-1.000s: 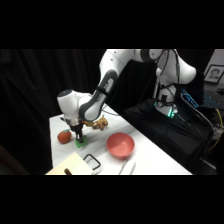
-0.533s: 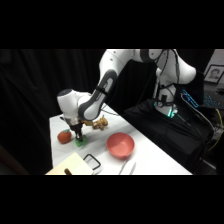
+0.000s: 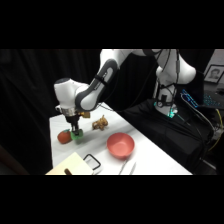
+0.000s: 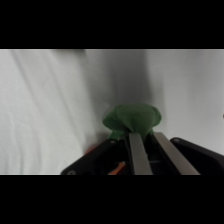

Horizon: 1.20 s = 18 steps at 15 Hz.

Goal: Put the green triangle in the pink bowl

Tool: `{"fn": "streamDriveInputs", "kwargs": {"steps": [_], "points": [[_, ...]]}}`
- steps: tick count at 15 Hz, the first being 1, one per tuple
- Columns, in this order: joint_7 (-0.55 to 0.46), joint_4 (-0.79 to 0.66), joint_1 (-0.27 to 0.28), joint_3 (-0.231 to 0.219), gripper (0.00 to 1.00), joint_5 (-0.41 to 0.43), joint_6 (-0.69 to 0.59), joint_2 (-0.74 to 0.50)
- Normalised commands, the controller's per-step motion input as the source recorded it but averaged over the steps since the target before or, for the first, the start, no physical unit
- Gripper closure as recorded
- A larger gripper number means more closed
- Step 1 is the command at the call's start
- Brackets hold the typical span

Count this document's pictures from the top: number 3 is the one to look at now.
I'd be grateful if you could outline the orange tomato toy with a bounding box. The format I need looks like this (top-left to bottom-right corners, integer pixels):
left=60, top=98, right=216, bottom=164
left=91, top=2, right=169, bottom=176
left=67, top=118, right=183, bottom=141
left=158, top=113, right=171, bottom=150
left=57, top=129, right=73, bottom=145

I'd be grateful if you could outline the light wooden board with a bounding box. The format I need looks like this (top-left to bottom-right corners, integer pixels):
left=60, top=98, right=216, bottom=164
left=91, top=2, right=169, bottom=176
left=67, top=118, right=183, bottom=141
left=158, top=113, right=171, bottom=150
left=45, top=153, right=96, bottom=176

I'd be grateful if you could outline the brown plush animal toy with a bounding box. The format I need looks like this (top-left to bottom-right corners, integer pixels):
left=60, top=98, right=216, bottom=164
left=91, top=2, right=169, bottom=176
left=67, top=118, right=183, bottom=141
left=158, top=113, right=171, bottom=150
left=91, top=114, right=110, bottom=131

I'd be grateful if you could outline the black cloth covered stand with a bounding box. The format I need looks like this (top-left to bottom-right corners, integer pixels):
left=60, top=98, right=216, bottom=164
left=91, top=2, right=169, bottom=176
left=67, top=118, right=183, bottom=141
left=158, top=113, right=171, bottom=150
left=119, top=98, right=215, bottom=175

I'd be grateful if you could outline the framed portrait picture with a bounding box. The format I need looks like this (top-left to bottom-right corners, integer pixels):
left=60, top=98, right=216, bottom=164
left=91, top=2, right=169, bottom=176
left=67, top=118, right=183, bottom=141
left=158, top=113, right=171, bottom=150
left=203, top=64, right=224, bottom=85

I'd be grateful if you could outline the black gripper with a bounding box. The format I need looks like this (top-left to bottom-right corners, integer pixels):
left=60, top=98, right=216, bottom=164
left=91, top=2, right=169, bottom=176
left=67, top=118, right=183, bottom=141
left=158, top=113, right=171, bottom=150
left=64, top=114, right=81, bottom=134

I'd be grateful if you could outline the backlit keyboard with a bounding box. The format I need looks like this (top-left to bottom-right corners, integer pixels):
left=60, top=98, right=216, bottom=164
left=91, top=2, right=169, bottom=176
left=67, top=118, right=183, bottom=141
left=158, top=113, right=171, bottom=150
left=181, top=89, right=224, bottom=110

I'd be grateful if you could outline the yellow cable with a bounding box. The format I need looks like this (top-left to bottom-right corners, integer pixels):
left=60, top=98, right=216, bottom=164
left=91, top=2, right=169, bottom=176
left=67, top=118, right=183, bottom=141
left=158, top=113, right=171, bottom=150
left=207, top=108, right=224, bottom=152

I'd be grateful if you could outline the green status light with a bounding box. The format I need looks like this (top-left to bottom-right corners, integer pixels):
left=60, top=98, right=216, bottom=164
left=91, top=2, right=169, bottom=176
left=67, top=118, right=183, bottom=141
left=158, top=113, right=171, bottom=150
left=166, top=107, right=178, bottom=119

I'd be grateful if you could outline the pink bowl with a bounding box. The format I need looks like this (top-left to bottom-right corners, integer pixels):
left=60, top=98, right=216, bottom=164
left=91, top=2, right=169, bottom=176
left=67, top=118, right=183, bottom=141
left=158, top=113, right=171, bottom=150
left=106, top=132, right=136, bottom=160

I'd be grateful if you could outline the yellow wrist connector block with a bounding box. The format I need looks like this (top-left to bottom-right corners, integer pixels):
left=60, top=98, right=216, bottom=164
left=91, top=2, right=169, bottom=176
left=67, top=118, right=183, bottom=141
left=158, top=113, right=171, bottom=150
left=79, top=111, right=92, bottom=119

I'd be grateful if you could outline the black curtain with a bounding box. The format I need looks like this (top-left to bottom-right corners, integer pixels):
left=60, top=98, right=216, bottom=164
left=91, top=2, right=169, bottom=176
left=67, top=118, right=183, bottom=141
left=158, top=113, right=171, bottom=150
left=0, top=49, right=161, bottom=176

